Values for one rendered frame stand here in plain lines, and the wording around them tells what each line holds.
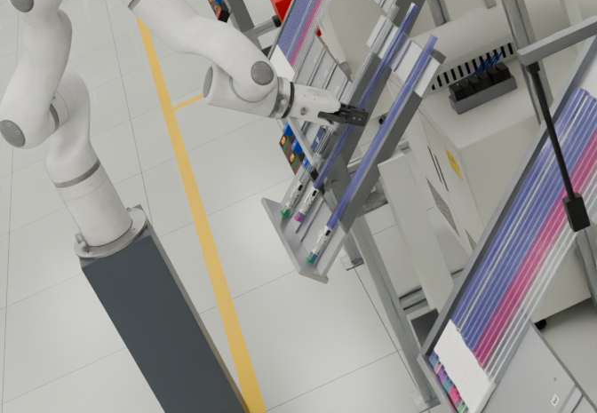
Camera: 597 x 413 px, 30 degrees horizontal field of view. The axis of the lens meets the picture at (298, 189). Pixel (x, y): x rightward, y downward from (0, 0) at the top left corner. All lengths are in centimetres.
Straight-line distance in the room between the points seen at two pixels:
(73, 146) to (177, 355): 60
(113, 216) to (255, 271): 111
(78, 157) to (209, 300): 119
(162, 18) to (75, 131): 54
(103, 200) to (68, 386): 112
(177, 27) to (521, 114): 91
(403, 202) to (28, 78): 84
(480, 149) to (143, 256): 83
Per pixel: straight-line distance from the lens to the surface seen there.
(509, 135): 264
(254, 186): 416
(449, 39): 315
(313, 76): 278
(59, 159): 259
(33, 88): 246
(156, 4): 215
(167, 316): 275
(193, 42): 212
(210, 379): 287
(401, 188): 231
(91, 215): 263
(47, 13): 227
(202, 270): 381
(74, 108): 258
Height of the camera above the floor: 189
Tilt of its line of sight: 28 degrees down
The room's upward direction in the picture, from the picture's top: 24 degrees counter-clockwise
